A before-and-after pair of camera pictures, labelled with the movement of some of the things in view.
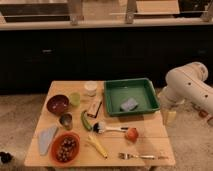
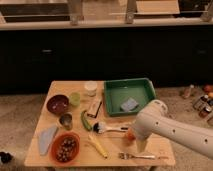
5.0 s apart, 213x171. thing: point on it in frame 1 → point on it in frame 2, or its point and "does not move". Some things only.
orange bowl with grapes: [65, 147] does not move
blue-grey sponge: [129, 105] does not move
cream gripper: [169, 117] → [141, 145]
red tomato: [132, 134] does not move
